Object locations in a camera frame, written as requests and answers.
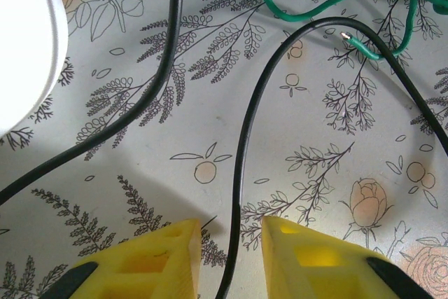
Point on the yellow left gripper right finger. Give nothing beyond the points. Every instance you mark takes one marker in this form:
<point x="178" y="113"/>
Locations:
<point x="315" y="264"/>

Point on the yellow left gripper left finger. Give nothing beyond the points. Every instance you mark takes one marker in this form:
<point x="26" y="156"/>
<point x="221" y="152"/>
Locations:
<point x="140" y="267"/>

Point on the white plastic tray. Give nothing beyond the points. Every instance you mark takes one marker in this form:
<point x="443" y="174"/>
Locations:
<point x="24" y="33"/>

